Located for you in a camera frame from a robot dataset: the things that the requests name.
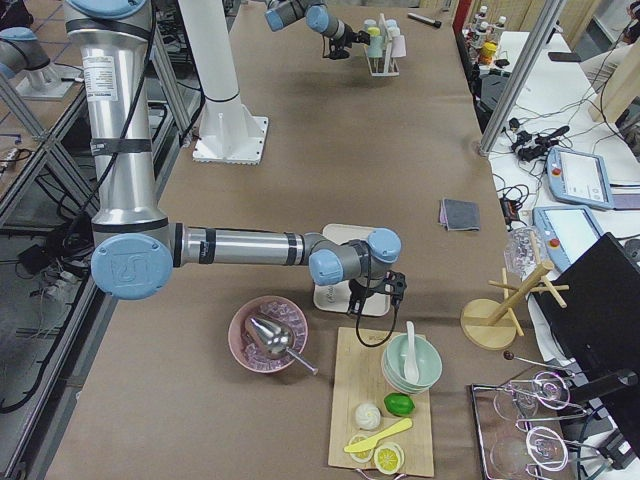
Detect pink cup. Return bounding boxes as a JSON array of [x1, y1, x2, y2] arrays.
[[391, 35, 407, 58]]

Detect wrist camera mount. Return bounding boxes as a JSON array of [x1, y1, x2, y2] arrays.
[[373, 270, 407, 303]]

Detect upper blue teach pendant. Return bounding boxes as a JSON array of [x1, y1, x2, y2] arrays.
[[546, 146, 614, 210]]

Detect white ceramic spoon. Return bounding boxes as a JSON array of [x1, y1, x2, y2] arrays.
[[403, 321, 420, 384]]

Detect lemon slice back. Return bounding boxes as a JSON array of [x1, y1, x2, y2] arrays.
[[347, 433, 375, 464]]

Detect wire glass rack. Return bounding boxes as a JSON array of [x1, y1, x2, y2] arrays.
[[469, 362, 639, 479]]

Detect blue teach pendant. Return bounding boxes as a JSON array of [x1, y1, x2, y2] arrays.
[[532, 205, 603, 272], [546, 146, 614, 210]]

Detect lower blue teach pendant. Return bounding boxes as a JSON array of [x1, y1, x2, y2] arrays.
[[532, 205, 603, 272]]

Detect metal ice scoop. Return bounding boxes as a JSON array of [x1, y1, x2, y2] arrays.
[[244, 313, 318, 375]]

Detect pale blue cup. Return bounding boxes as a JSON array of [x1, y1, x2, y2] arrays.
[[363, 19, 377, 30]]

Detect green cup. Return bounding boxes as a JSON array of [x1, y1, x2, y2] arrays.
[[367, 35, 384, 59]]

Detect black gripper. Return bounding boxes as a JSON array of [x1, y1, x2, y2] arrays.
[[343, 28, 370, 46], [347, 277, 380, 315]]

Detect black monitor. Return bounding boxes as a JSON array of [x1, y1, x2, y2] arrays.
[[535, 231, 640, 416]]

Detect black marker tube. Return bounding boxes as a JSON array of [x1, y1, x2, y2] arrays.
[[407, 12, 442, 29]]

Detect white camera post base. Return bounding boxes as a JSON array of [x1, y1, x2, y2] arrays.
[[179, 1, 269, 165]]

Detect wooden mug tree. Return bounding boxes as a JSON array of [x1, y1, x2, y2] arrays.
[[460, 232, 570, 351]]

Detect white cup rack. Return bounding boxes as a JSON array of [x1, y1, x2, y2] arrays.
[[365, 13, 400, 77]]

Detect green lime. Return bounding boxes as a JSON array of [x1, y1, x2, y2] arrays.
[[383, 392, 415, 417]]

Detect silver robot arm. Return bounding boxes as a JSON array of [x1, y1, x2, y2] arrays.
[[264, 0, 370, 47], [64, 1, 406, 314]]

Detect yellow plastic knife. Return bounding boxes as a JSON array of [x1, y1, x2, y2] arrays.
[[343, 418, 413, 454]]

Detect wooden cutting board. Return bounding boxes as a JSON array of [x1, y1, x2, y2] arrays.
[[328, 327, 435, 477]]

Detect grey folded cloth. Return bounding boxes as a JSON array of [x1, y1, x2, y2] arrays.
[[439, 198, 480, 231]]

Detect cream white cup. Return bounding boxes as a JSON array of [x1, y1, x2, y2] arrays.
[[387, 27, 402, 42]]

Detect stacked green bowls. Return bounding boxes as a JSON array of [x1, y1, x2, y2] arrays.
[[382, 333, 444, 395]]

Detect aluminium frame post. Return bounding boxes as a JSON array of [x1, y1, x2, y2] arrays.
[[479, 0, 566, 157]]

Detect pink bowl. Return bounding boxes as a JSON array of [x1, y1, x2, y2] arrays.
[[228, 296, 317, 374]]

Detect cream rabbit tray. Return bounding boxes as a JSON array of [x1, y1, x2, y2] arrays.
[[313, 223, 391, 317]]

